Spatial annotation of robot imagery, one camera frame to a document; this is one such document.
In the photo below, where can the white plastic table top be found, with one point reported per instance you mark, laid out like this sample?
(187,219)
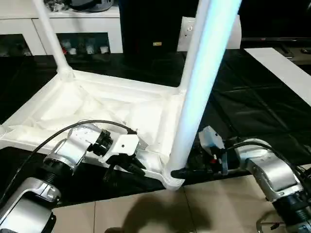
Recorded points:
(87,102)

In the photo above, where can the white plastic table leg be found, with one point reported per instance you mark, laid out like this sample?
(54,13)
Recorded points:
(191,48)
(204,82)
(48,34)

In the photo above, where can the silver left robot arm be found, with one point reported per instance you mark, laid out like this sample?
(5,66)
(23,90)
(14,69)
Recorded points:
(73,148)

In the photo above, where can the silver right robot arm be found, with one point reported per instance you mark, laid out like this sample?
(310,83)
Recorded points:
(272,174)

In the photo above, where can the black robot foot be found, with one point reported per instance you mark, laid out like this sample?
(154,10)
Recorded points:
(115,230)

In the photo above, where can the black work mat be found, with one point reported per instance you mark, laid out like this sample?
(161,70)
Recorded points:
(252,107)

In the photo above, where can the small tan label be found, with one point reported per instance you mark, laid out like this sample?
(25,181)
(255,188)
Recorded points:
(157,43)

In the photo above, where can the white plastic bag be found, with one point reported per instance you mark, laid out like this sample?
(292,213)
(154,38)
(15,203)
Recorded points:
(236,36)

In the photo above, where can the small red item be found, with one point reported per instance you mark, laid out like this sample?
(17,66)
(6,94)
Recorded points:
(63,47)

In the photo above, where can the grey bag on cabinet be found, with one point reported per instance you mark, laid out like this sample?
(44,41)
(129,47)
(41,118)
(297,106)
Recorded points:
(92,4)

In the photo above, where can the white cabinet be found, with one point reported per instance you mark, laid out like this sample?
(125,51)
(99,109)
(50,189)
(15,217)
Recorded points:
(24,24)

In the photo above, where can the grey clutter pile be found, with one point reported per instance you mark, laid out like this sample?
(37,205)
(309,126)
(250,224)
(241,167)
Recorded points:
(57,5)

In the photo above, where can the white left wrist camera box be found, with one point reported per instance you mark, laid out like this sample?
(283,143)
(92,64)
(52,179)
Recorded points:
(124,144)

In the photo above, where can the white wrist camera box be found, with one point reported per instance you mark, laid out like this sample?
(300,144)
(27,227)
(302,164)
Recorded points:
(210,138)
(124,144)

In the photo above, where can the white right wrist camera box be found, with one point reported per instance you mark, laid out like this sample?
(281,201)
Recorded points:
(210,138)

